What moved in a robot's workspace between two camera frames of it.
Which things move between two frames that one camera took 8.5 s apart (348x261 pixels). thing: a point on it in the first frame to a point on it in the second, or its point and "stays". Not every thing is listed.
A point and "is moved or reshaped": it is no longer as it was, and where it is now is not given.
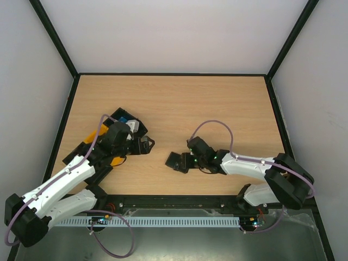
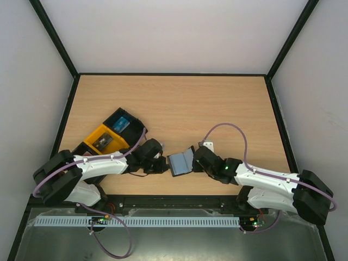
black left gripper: [138, 150] to [161, 167]
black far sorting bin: [120, 113] stays
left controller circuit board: [99, 220] stays
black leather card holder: [174, 160] is moved or reshaped
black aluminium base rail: [110, 204] stays
